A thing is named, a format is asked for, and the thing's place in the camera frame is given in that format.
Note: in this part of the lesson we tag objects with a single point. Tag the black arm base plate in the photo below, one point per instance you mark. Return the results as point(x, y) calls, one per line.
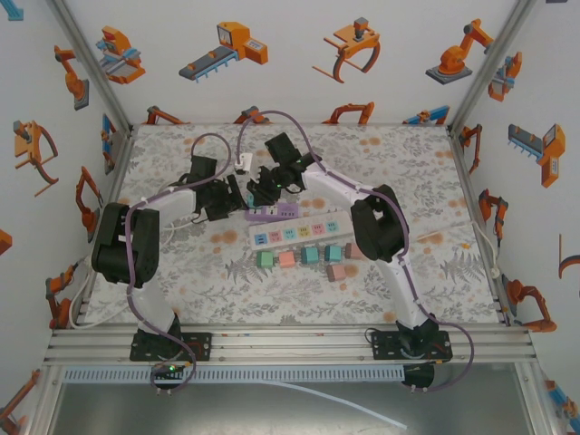
point(204, 346)
point(383, 346)

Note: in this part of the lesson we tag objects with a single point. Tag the aluminium frame rail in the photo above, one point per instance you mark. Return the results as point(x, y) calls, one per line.
point(290, 346)

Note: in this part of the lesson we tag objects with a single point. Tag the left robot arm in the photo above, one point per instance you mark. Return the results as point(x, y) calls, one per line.
point(122, 244)

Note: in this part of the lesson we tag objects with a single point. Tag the aluminium frame leg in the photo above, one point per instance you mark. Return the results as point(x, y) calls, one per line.
point(43, 399)
point(537, 399)

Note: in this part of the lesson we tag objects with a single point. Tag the aluminium frame post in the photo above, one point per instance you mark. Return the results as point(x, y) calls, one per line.
point(494, 63)
point(90, 63)

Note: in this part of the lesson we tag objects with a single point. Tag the teal plug adapter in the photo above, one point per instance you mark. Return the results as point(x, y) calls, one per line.
point(249, 200)
point(333, 254)
point(310, 255)

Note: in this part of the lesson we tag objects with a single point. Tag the white power strip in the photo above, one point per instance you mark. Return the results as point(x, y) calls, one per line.
point(296, 242)

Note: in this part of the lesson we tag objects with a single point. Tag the white plastic tube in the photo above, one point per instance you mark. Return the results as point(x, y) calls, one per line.
point(362, 409)

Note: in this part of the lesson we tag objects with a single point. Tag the small circuit board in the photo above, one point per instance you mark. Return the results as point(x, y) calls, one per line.
point(168, 371)

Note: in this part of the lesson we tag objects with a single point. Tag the green plug adapter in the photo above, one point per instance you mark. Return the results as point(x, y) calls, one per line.
point(264, 259)

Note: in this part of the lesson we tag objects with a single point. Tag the floral tablecloth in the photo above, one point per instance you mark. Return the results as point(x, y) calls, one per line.
point(290, 303)

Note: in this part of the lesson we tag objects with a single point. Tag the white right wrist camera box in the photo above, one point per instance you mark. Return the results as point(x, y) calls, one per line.
point(244, 164)

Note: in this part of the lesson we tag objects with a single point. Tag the salmon pink plug adapter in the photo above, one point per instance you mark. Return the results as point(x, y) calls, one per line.
point(287, 259)

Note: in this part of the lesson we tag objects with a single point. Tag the aluminium side rail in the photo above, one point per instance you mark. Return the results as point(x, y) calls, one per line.
point(466, 181)
point(113, 181)

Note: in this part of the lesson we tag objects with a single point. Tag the purple power strip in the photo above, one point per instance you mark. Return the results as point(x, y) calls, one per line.
point(285, 211)

